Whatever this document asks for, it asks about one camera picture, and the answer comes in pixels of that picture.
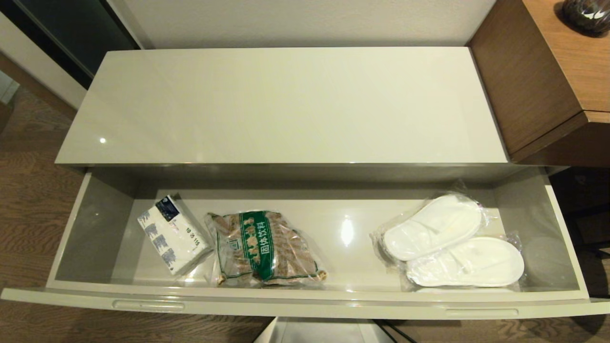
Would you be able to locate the green label snack bag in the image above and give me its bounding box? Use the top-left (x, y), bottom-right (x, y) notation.
top-left (205, 210), bottom-right (328, 289)

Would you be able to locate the brown wooden desk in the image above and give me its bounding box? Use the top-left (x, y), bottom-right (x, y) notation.
top-left (469, 0), bottom-right (610, 167)

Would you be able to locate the pale grey panel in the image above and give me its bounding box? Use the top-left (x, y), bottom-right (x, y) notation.
top-left (0, 71), bottom-right (20, 104)

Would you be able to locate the white cabinet drawer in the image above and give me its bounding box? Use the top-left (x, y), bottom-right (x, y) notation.
top-left (0, 167), bottom-right (610, 320)

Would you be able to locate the white blue tissue pack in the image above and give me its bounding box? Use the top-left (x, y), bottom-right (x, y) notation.
top-left (137, 193), bottom-right (214, 277)

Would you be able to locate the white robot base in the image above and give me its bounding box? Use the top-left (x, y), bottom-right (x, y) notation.
top-left (255, 317), bottom-right (394, 343)

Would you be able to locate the dark glass door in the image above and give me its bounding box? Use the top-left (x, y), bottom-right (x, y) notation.
top-left (0, 0), bottom-right (141, 89)

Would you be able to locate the black base cable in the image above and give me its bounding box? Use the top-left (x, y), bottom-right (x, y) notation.
top-left (379, 320), bottom-right (415, 343)

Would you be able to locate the dark glass vase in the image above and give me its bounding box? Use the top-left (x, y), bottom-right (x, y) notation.
top-left (561, 0), bottom-right (610, 36)

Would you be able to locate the white slipper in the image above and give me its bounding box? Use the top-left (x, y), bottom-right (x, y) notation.
top-left (371, 183), bottom-right (498, 262)
top-left (405, 233), bottom-right (526, 290)

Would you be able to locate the glossy grey cabinet top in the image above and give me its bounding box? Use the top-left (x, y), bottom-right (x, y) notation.
top-left (55, 47), bottom-right (572, 184)

